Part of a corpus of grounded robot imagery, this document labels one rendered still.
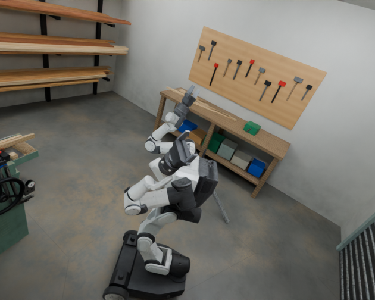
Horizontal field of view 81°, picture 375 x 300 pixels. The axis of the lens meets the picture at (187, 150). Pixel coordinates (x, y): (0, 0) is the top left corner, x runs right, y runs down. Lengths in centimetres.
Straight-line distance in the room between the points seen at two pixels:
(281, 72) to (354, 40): 88
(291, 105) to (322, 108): 41
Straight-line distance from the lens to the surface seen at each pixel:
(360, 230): 371
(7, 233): 246
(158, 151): 159
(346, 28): 363
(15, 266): 251
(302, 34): 366
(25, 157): 205
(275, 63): 368
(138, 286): 217
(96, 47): 450
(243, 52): 381
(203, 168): 136
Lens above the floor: 214
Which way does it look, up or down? 32 degrees down
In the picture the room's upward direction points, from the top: 19 degrees clockwise
